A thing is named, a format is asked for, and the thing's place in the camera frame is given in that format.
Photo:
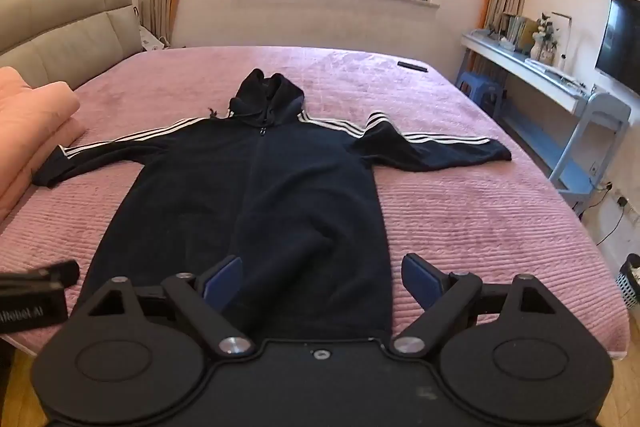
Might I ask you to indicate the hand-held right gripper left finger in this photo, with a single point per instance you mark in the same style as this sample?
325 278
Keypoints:
225 283

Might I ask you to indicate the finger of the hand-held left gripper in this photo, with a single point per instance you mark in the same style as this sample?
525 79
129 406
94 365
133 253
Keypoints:
50 273

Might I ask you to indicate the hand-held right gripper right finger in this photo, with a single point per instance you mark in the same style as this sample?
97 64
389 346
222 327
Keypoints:
420 281

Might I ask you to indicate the dark navy striped hoodie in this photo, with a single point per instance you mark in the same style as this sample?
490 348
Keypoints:
250 187

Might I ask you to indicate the pink bedspread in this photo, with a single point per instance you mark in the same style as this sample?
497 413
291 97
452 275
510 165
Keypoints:
475 217

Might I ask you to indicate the folded pink quilt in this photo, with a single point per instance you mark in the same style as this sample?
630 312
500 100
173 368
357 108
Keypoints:
30 122

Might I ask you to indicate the blue plastic stool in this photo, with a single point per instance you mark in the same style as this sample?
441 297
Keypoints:
480 89

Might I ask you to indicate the light blue desk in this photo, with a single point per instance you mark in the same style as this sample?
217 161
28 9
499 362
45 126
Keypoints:
575 142

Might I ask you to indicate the black and white laundry basket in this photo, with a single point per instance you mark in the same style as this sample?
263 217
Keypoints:
629 282

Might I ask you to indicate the black remote control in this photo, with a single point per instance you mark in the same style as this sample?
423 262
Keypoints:
412 66

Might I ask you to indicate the white keyboard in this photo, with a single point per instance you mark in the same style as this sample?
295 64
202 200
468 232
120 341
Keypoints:
555 76

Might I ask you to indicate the beige padded headboard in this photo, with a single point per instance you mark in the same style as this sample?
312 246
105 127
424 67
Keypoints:
65 27

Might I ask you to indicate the white bedside object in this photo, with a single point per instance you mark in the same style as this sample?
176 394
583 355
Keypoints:
152 41

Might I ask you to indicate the row of books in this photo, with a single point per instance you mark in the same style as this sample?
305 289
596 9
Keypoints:
517 32

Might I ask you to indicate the white vase with flowers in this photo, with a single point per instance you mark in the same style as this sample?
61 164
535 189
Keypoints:
544 39

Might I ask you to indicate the black flat television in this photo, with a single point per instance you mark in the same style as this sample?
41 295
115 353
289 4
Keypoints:
620 42

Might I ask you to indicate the wall socket with plug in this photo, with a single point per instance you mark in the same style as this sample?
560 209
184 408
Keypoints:
620 199

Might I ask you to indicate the white picture frame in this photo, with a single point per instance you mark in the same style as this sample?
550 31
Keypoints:
564 29

